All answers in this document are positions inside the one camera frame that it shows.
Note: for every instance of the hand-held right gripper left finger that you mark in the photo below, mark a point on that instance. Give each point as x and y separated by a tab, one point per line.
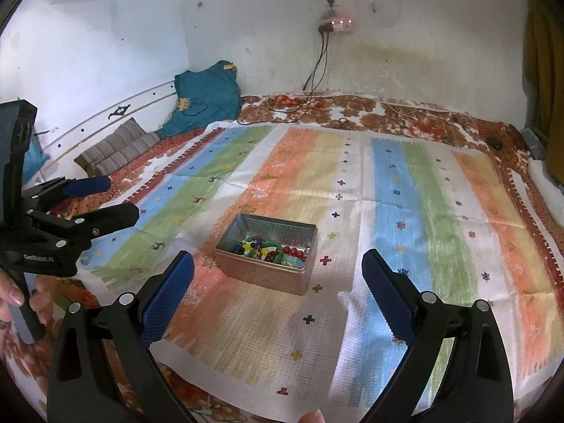
169	299

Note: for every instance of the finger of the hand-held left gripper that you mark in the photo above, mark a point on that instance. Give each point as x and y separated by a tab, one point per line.
114	216
88	185

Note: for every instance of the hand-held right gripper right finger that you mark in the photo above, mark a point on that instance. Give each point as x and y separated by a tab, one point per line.
387	295

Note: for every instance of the green jade bangle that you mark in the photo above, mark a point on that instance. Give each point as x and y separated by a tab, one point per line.
254	253

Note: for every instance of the metal tin box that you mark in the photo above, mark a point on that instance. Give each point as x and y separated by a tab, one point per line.
264	277

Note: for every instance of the person's left hand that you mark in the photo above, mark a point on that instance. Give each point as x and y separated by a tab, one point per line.
11	293

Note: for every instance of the striped grey cushion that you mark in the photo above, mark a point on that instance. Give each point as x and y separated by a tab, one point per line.
119	150

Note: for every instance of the white panel with black ornament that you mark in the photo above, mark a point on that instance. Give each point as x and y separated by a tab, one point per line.
88	127

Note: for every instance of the light blue cloth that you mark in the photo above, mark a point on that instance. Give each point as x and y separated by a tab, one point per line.
34	158

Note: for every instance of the striped pastel cloth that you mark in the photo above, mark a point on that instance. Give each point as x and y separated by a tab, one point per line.
396	229

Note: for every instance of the person's toe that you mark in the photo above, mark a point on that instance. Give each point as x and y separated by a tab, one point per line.
313	417

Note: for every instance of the teal garment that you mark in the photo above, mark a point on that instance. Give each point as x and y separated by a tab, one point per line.
207	92

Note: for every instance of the small black device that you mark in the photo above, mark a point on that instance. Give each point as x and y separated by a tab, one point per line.
494	143

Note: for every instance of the white foam pad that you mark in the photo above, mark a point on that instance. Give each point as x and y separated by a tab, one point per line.
546	180

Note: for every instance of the grey box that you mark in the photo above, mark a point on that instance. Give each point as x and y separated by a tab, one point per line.
532	143

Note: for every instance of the yellow curtain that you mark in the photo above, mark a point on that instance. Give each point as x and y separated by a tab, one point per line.
544	75

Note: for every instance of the pink power strip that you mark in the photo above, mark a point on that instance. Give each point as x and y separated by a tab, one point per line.
339	24

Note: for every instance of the white wall socket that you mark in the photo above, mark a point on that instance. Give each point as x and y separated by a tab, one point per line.
332	0

